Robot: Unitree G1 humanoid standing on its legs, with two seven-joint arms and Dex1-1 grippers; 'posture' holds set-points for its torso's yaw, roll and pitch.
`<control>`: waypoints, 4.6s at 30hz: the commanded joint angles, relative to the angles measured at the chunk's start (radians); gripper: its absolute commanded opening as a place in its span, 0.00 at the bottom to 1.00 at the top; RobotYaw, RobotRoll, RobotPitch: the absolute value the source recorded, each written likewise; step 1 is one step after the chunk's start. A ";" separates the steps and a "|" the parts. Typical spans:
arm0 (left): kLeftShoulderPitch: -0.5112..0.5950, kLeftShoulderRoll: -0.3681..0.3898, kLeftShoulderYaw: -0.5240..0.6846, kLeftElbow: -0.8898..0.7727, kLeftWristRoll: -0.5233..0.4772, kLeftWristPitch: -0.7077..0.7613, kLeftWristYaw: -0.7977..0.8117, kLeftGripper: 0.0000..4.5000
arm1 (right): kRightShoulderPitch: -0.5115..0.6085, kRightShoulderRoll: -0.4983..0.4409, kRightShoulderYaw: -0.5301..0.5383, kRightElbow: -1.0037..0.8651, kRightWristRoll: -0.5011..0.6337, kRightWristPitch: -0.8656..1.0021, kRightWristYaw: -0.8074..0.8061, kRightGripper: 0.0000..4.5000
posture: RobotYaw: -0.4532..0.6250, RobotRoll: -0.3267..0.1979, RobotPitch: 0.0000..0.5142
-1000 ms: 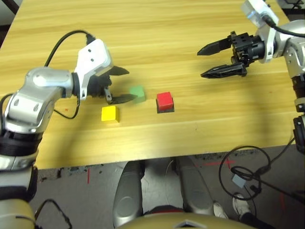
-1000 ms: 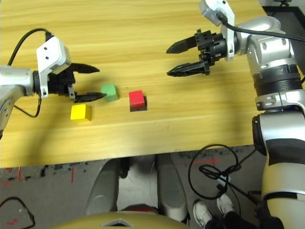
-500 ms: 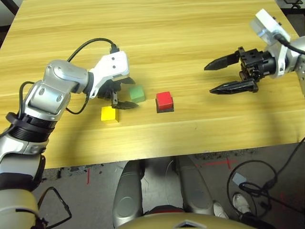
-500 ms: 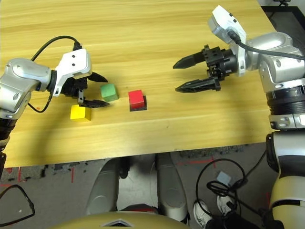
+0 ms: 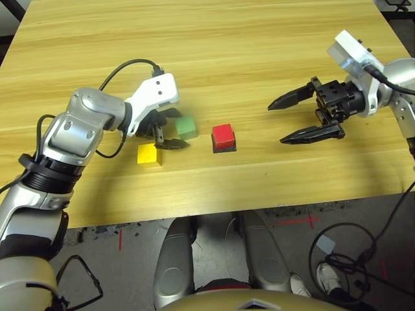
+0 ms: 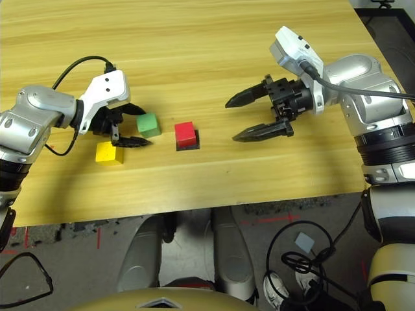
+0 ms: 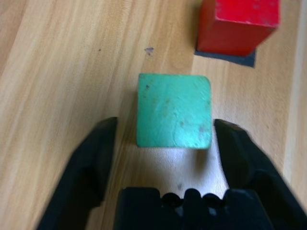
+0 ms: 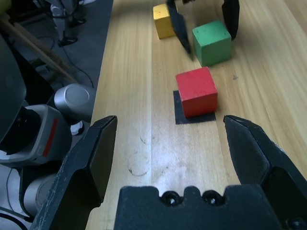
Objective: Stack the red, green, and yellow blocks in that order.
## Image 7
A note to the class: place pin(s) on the red wooden block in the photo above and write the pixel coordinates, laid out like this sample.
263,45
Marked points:
239,28

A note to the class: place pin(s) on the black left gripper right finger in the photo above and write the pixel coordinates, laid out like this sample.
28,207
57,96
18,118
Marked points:
249,163

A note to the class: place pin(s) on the green wooden block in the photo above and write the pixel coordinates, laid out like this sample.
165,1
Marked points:
172,110

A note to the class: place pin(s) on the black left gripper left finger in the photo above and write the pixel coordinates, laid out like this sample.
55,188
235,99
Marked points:
84,167

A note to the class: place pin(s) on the black square marker pad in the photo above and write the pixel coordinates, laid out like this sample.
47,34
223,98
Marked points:
239,60

